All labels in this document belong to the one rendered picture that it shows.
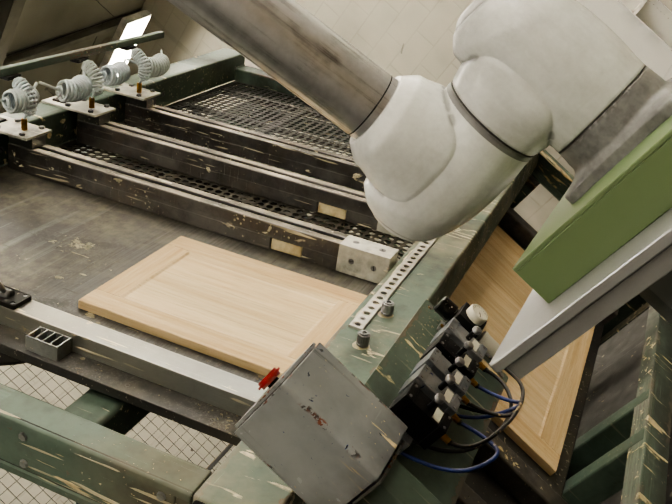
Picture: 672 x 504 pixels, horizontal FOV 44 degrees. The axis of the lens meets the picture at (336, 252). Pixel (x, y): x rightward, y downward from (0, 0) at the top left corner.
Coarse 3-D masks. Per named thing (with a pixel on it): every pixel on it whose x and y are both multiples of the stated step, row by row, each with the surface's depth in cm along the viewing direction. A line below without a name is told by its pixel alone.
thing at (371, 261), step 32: (32, 96) 213; (0, 128) 216; (32, 128) 220; (32, 160) 217; (64, 160) 213; (96, 160) 215; (96, 192) 212; (128, 192) 208; (160, 192) 205; (192, 192) 206; (192, 224) 204; (224, 224) 201; (256, 224) 197; (288, 224) 196; (320, 256) 193; (352, 256) 190; (384, 256) 187
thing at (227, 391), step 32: (0, 320) 155; (32, 320) 151; (64, 320) 152; (96, 352) 148; (128, 352) 146; (160, 352) 147; (160, 384) 145; (192, 384) 142; (224, 384) 141; (256, 384) 142
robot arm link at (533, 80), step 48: (480, 0) 106; (528, 0) 103; (576, 0) 106; (480, 48) 105; (528, 48) 102; (576, 48) 102; (624, 48) 104; (480, 96) 107; (528, 96) 104; (576, 96) 102; (528, 144) 108
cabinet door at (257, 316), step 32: (160, 256) 184; (192, 256) 187; (224, 256) 188; (128, 288) 170; (160, 288) 172; (192, 288) 174; (224, 288) 176; (256, 288) 178; (288, 288) 179; (320, 288) 181; (128, 320) 160; (160, 320) 160; (192, 320) 162; (224, 320) 164; (256, 320) 166; (288, 320) 167; (320, 320) 169; (224, 352) 153; (256, 352) 155; (288, 352) 157
